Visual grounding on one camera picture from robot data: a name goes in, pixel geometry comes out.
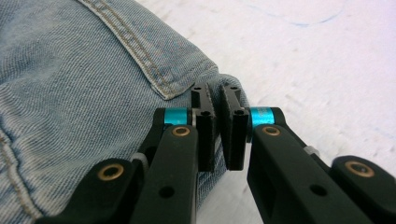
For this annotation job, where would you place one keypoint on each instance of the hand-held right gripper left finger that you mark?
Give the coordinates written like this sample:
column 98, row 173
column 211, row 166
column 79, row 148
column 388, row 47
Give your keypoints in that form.
column 205, row 137

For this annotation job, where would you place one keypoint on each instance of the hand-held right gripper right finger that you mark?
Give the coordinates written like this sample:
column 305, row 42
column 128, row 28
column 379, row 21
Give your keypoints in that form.
column 235, row 137

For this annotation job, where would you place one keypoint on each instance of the light blue denim shorts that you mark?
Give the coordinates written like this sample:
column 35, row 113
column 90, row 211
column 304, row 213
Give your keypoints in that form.
column 77, row 99

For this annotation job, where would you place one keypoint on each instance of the white foam mat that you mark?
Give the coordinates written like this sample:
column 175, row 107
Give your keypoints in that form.
column 311, row 62

